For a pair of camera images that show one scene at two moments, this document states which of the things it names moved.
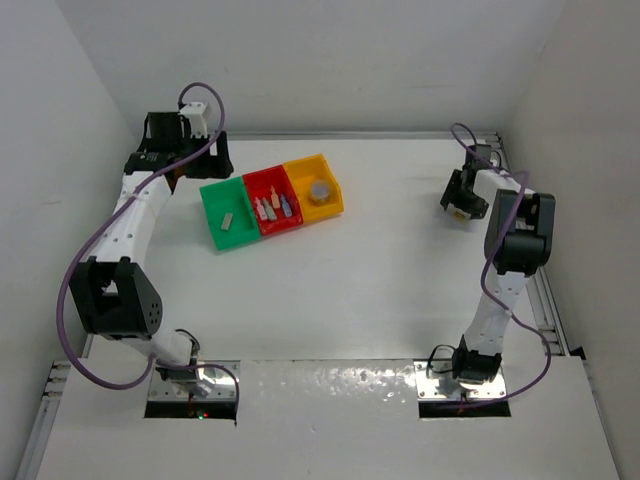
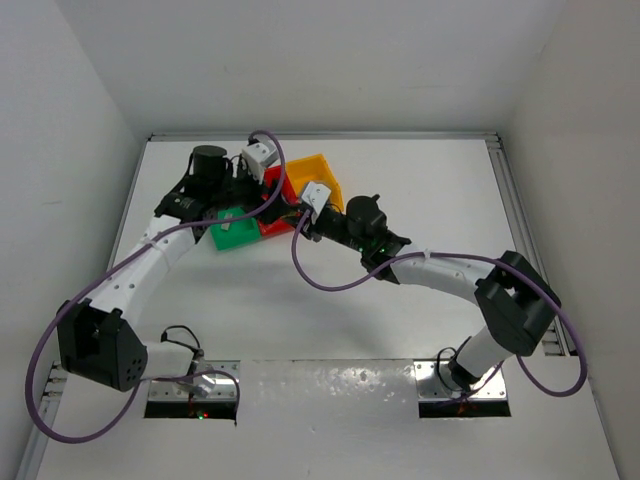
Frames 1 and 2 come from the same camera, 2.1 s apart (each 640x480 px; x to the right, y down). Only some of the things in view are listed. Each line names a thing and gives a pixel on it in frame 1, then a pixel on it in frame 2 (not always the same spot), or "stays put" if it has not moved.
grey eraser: [226, 223] stays put
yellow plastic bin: [319, 192] stays put
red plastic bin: [259, 184] stays put
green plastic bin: [231, 214] stays put
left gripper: [213, 166] → [256, 187]
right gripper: [477, 209] → [312, 230]
